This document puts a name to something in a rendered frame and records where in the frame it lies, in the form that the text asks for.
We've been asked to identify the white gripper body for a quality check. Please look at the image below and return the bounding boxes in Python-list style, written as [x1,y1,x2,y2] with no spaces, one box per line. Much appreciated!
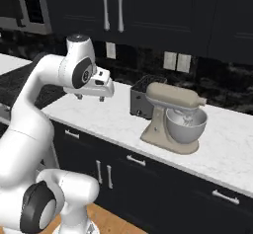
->
[62,79,116,99]

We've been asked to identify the dark grey toaster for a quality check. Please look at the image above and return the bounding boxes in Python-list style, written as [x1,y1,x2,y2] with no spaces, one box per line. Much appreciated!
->
[129,74,168,120]

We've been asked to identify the dark drawer front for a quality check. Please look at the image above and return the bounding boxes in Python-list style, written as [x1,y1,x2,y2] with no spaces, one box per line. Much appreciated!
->
[51,118,117,163]
[191,178,253,224]
[113,144,196,196]

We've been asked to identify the beige stand mixer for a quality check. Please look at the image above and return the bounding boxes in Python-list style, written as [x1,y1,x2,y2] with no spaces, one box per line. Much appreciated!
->
[140,81,209,156]

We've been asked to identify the black hob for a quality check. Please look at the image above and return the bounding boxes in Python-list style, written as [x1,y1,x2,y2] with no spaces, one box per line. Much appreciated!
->
[0,64,68,112]

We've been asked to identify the dark base cupboard door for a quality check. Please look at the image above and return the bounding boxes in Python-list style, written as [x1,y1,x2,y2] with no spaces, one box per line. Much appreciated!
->
[53,138,107,209]
[103,160,196,234]

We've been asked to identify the silver mixing bowl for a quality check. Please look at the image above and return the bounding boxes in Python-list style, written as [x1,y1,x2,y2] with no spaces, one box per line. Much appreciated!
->
[165,107,209,145]

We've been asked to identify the silver microwave oven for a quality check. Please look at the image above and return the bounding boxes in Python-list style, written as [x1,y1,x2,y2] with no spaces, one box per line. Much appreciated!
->
[0,0,53,36]

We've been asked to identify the silver drawer handle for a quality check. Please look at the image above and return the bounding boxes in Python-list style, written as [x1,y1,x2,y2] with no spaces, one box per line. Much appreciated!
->
[126,154,147,168]
[211,189,241,205]
[63,129,81,140]

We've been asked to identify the white wall socket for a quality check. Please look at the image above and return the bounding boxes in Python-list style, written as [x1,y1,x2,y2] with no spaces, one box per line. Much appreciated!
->
[105,41,118,60]
[176,52,193,74]
[163,50,178,71]

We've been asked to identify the silver base cupboard handle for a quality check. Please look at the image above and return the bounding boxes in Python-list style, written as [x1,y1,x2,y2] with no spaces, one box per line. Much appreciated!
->
[105,164,114,191]
[95,159,104,186]

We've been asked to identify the silver wall cupboard handle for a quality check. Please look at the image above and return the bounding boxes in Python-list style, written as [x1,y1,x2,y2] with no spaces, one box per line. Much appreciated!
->
[116,0,126,34]
[101,0,111,32]

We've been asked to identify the dark wall cupboard door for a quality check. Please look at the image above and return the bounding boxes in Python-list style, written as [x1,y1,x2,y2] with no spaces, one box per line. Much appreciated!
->
[42,0,114,44]
[208,0,253,66]
[111,0,216,60]

